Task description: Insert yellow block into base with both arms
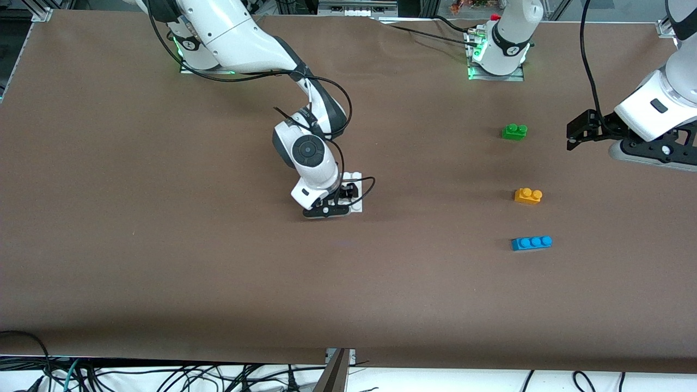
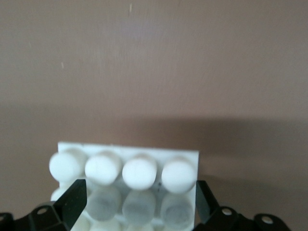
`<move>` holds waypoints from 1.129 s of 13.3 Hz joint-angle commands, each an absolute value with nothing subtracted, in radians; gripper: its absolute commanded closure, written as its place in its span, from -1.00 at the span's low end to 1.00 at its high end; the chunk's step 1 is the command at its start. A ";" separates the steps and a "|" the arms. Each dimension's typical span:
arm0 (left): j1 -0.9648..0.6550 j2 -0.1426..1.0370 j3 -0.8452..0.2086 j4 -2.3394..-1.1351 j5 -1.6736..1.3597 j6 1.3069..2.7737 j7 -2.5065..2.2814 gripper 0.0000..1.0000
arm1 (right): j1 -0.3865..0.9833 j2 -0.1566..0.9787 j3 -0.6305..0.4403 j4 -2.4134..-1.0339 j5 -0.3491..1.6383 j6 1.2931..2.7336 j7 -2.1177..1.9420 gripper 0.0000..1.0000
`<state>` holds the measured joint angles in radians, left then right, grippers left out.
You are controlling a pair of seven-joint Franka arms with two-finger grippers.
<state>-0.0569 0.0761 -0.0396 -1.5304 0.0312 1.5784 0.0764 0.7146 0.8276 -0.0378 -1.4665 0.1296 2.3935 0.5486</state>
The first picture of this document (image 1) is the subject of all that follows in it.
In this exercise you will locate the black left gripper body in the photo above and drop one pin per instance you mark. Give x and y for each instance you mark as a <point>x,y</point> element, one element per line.
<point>602,131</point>

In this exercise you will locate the white studded base plate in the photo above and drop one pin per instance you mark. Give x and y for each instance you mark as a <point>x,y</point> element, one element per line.
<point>356,208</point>

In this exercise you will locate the yellow two-stud block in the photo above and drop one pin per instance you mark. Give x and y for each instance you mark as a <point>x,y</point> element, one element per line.
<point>527,197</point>

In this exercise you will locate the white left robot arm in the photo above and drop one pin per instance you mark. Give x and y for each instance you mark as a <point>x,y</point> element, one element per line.
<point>512,32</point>

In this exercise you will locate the green two-stud block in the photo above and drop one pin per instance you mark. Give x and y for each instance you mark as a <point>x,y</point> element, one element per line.
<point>513,133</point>

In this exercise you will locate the blue three-stud block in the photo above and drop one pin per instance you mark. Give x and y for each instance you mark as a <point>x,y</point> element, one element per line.
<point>531,243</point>

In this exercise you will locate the brown table mat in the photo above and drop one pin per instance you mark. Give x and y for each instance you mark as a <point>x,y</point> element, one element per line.
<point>348,305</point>

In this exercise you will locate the small orange red object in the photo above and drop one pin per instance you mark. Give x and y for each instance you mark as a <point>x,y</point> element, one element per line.
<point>463,6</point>

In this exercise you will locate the white power strip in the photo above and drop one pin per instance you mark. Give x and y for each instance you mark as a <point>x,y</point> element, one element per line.
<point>354,11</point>

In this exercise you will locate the aluminium frame corner profile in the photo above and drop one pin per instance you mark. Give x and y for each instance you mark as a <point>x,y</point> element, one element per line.
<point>663,28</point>
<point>43,13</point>

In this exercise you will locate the aluminium frame post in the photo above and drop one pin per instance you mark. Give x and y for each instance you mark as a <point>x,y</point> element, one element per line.
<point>561,8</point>

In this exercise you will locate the silver frame bracket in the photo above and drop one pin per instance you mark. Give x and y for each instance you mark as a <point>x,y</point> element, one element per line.
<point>351,356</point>

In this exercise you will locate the dark frame post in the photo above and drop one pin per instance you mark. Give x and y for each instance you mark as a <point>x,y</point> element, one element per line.
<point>332,375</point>

